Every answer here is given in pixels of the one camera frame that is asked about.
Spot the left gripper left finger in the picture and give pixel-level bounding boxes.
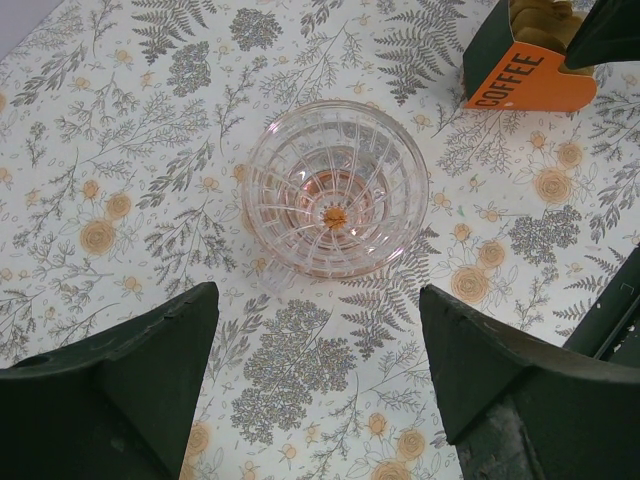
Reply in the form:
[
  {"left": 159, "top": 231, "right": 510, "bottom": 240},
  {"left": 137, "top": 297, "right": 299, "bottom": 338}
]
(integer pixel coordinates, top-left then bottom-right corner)
[{"left": 1, "top": 282, "right": 219, "bottom": 479}]

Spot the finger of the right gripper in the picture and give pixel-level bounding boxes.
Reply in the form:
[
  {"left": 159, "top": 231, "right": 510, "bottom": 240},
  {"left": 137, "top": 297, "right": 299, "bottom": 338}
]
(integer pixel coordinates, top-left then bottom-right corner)
[{"left": 565, "top": 0, "right": 639, "bottom": 70}]

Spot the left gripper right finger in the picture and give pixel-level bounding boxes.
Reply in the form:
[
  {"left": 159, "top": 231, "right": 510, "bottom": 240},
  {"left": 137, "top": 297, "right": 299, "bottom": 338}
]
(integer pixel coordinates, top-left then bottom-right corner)
[{"left": 419, "top": 285, "right": 639, "bottom": 479}]

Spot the coffee filter box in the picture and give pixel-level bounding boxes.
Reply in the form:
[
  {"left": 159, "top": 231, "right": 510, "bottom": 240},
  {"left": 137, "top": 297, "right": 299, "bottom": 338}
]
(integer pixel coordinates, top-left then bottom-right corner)
[{"left": 463, "top": 1, "right": 597, "bottom": 112}]

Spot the clear glass dripper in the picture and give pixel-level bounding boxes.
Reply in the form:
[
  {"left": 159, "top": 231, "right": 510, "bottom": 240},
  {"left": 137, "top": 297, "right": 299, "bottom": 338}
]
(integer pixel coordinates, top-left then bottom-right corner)
[{"left": 241, "top": 100, "right": 429, "bottom": 295}]

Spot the orange glass carafe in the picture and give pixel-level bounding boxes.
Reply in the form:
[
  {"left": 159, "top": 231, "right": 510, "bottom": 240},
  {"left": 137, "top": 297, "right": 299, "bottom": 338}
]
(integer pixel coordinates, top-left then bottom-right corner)
[{"left": 281, "top": 170, "right": 406, "bottom": 278}]

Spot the stack of brown filters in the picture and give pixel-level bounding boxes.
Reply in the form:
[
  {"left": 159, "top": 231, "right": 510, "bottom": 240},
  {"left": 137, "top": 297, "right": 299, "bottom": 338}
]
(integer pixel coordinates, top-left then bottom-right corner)
[{"left": 509, "top": 0, "right": 586, "bottom": 57}]

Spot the floral table mat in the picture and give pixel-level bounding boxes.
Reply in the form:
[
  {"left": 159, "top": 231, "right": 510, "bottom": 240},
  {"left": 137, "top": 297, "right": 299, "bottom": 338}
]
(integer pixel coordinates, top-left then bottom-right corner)
[{"left": 1, "top": 1, "right": 639, "bottom": 479}]

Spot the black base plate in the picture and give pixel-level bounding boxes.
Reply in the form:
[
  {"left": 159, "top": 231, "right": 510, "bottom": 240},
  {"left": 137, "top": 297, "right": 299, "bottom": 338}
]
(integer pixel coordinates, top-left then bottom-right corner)
[{"left": 563, "top": 248, "right": 639, "bottom": 368}]

